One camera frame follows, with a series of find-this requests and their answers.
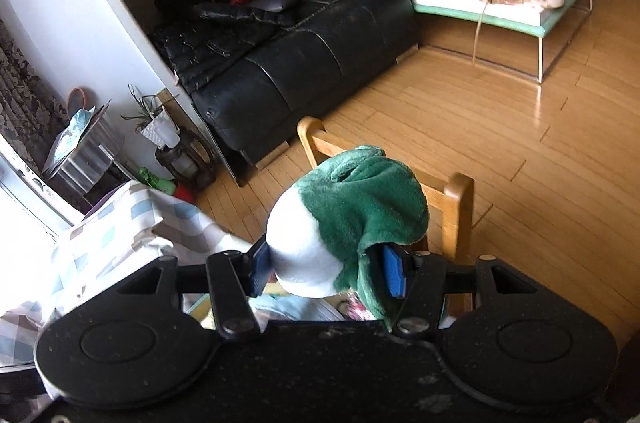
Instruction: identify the light blue face mask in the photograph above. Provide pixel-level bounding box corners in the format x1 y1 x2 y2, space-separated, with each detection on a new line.
248 292 346 323

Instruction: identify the wooden chair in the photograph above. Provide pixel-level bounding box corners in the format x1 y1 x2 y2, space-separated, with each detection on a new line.
297 117 475 264

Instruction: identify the gold metal tin tray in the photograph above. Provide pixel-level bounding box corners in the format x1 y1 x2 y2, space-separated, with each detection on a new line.
182 293 216 330

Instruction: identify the dark wooden plant stand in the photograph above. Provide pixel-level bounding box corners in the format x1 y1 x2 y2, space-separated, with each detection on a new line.
155 126 216 191

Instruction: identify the checkered cloth cover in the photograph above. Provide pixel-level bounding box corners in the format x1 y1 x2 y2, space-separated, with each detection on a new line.
1 182 250 367

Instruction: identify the potted plant white pot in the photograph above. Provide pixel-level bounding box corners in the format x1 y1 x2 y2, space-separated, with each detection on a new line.
120 84 180 149

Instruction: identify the silver round side table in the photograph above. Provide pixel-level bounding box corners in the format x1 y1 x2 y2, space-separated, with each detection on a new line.
42 102 125 196

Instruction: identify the black leather sofa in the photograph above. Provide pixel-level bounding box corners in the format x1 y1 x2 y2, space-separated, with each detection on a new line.
151 0 419 180

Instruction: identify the glass coffee table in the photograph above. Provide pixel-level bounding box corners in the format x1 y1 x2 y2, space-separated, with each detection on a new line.
411 0 593 84

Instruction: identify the patterned curtain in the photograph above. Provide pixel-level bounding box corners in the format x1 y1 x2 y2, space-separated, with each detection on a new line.
0 24 68 173

